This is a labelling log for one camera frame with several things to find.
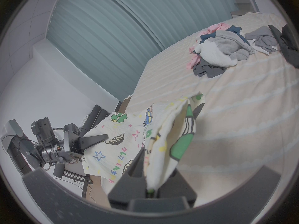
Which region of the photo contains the blue-green curtain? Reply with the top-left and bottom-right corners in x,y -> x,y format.
93,0 -> 243,49
47,0 -> 167,103

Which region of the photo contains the grey garment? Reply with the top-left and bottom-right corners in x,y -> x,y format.
244,26 -> 278,54

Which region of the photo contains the white printed pyjama top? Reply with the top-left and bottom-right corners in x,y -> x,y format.
82,93 -> 206,196

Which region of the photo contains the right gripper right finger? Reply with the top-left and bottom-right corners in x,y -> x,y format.
158,168 -> 197,204

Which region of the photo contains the pile of clothes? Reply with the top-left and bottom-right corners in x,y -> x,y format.
186,23 -> 255,78

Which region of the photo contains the black garment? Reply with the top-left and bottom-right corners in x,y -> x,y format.
268,24 -> 299,69

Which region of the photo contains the grey bedside table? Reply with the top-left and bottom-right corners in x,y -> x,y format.
230,0 -> 254,16

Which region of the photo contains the bed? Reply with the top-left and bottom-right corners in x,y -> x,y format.
126,0 -> 299,209

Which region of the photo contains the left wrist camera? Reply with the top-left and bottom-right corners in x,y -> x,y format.
64,124 -> 79,135

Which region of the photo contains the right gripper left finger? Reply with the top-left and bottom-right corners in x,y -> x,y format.
108,148 -> 147,204

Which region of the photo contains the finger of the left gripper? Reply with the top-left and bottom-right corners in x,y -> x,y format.
80,134 -> 108,150

